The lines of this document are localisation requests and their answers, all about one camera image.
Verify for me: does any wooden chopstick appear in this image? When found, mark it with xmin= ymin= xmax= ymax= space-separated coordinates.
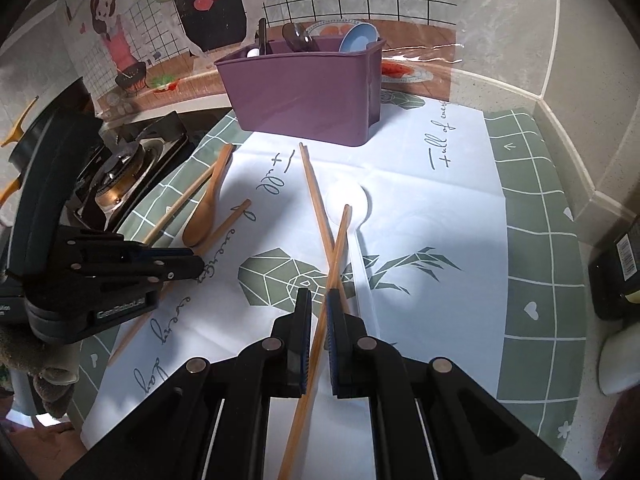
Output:
xmin=278 ymin=204 xmax=352 ymax=480
xmin=106 ymin=198 xmax=253 ymax=366
xmin=142 ymin=164 xmax=216 ymax=245
xmin=298 ymin=142 xmax=352 ymax=313

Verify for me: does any brown wooden spoon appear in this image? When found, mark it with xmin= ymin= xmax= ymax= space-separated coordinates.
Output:
xmin=182 ymin=144 xmax=234 ymax=247

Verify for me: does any white plastic spoon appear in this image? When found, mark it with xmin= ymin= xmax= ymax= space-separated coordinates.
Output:
xmin=350 ymin=184 xmax=381 ymax=338

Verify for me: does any dark metal spoon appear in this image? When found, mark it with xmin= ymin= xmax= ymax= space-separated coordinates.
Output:
xmin=281 ymin=22 xmax=319 ymax=52

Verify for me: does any light blue plastic spoon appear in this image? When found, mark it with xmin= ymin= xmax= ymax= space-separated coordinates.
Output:
xmin=338 ymin=23 xmax=378 ymax=53

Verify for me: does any black gas stove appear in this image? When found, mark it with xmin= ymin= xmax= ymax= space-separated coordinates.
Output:
xmin=67 ymin=112 xmax=203 ymax=233

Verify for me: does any white salt shaker teal lid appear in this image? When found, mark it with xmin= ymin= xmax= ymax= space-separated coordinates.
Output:
xmin=598 ymin=323 xmax=640 ymax=396

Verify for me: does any green white checked table mat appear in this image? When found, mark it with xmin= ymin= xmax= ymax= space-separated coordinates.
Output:
xmin=72 ymin=92 xmax=586 ymax=457

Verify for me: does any dark soy sauce bottle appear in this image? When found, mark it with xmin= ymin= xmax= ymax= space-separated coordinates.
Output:
xmin=589 ymin=218 xmax=639 ymax=321

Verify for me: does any purple plastic utensil holder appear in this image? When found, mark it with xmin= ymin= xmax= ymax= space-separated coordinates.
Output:
xmin=215 ymin=36 xmax=384 ymax=146

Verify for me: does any black pan yellow handle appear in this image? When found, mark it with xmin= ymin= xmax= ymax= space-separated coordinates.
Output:
xmin=1 ymin=96 xmax=51 ymax=205

